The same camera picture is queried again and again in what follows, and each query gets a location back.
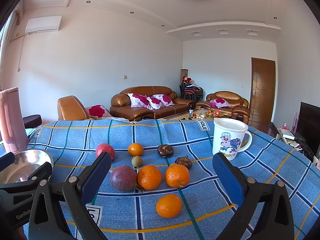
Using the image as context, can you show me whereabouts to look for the white cartoon mug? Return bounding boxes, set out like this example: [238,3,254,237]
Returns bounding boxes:
[212,118,252,160]

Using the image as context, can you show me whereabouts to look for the brown leather armchair far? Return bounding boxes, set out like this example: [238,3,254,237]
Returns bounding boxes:
[196,91,250,124]

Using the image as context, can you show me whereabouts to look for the pink electric kettle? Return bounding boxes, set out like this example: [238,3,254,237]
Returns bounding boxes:
[0,87,29,153]

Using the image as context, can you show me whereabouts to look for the red floral cushion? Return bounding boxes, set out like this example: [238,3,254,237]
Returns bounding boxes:
[85,105,112,119]

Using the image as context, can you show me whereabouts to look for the dark stool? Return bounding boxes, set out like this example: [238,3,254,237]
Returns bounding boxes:
[23,114,42,128]

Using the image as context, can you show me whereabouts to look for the steel round bowl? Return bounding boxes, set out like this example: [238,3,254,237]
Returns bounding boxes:
[1,149,54,184]

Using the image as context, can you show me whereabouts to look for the mandarin orange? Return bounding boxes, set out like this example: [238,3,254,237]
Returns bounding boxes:
[165,163,190,189]
[137,165,162,190]

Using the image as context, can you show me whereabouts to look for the tall patterned vase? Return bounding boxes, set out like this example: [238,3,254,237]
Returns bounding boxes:
[181,69,188,82]

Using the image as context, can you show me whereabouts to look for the brown leather three-seat sofa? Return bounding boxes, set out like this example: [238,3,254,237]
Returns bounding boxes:
[110,86,195,121]

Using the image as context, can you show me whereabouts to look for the blue plaid tablecloth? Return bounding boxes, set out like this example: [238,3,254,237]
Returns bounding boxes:
[0,119,320,240]

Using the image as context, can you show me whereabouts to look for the black television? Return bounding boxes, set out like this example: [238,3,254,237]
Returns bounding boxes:
[296,102,320,156]

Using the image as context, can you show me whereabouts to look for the white wall air conditioner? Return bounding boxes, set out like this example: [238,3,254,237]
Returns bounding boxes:
[25,16,62,34]

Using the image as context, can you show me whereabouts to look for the floral pillow on armchair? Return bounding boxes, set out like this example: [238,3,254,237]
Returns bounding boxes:
[209,98,231,108]

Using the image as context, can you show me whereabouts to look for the red pomegranate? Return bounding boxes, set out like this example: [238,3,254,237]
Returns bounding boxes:
[95,143,116,161]

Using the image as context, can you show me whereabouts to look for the brown wooden door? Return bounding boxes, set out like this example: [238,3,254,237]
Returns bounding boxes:
[249,57,276,125]

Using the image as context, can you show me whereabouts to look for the brown leather armchair near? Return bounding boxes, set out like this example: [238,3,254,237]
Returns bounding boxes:
[57,95,89,121]

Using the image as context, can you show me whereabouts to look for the stacked chairs with clothes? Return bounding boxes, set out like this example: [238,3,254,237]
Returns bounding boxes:
[179,76,204,102]

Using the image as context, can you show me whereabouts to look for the small smooth orange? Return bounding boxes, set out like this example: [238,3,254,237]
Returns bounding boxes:
[127,143,144,157]

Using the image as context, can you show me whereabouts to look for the floral pillow right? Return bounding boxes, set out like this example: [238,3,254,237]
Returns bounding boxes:
[147,94,174,110]

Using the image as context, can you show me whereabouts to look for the purple red onion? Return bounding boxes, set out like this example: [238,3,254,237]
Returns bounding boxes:
[110,165,137,193]

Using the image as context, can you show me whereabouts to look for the floral pillow left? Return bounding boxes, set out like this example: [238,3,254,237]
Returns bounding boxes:
[127,93,153,110]

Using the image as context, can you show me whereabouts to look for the cluttered coffee table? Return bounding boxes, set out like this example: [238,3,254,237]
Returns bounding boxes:
[160,108,231,121]

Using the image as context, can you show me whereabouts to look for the dark mangosteen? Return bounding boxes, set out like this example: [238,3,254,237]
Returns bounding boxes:
[175,156,193,169]
[157,144,174,158]

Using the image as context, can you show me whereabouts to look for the brown leather armchair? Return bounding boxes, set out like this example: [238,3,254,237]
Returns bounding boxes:
[196,91,250,124]
[57,95,89,121]

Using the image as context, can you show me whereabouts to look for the small yellow-green fruit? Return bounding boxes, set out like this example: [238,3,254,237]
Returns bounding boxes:
[131,156,143,167]

